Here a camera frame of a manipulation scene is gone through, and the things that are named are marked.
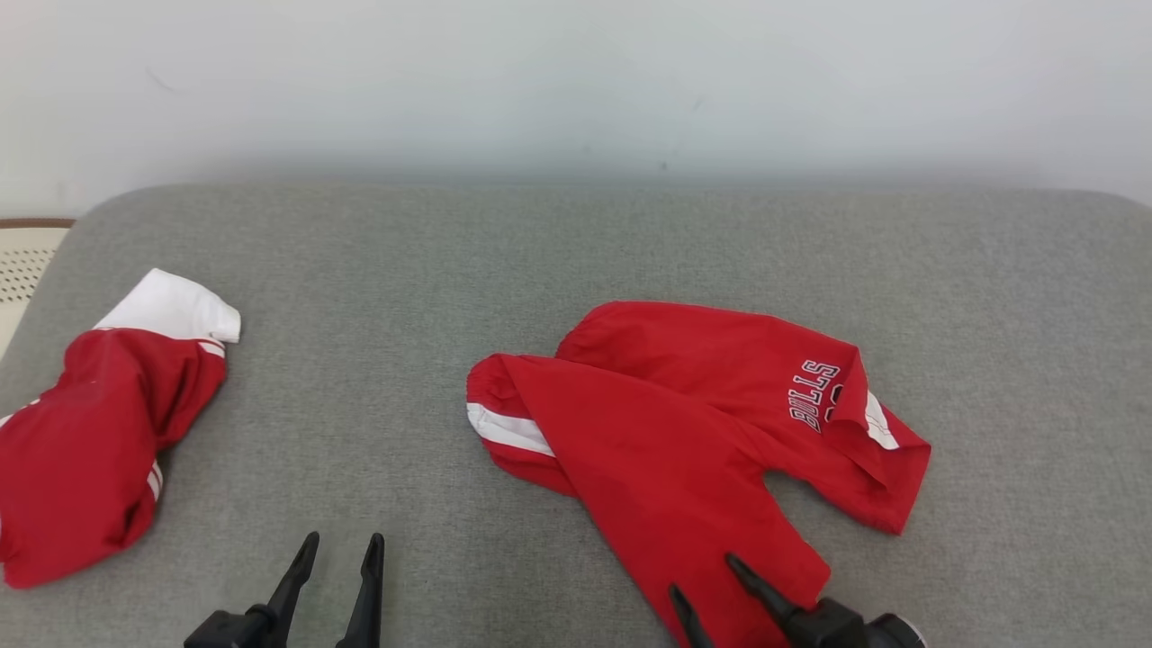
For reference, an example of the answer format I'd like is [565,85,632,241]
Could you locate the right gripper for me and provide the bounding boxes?
[668,553,928,648]

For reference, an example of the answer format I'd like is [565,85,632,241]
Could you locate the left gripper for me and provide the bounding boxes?
[184,531,386,648]

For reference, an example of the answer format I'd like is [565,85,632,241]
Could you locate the red shorts white stripes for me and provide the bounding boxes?
[466,301,932,648]

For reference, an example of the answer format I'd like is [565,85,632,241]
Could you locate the red basketball jersey white sleeves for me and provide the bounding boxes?
[0,268,242,590]

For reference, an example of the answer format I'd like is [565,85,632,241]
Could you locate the grey fabric sofa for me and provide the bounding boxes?
[0,184,1152,648]

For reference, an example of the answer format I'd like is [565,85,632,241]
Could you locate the cream perforated laundry basket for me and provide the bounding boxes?
[0,218,76,356]

